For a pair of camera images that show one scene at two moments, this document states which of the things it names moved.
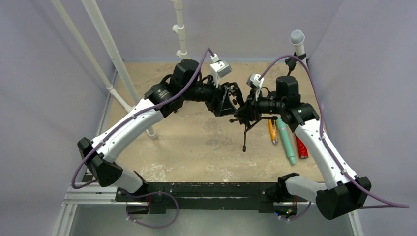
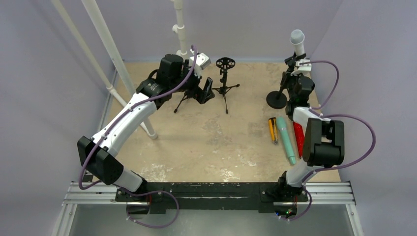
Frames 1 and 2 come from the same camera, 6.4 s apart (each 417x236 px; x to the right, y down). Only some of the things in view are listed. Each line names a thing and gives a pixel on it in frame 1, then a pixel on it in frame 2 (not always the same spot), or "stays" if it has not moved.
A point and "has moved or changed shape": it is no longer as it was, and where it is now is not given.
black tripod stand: x=247 y=124 has moved or changed shape
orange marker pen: x=273 y=130 stays
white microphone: x=297 y=38 stays
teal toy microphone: x=286 y=140 stays
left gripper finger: x=227 y=107 to x=206 y=94
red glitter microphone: x=302 y=149 stays
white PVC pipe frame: x=95 y=12 stays
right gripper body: x=254 y=107 to x=291 y=61
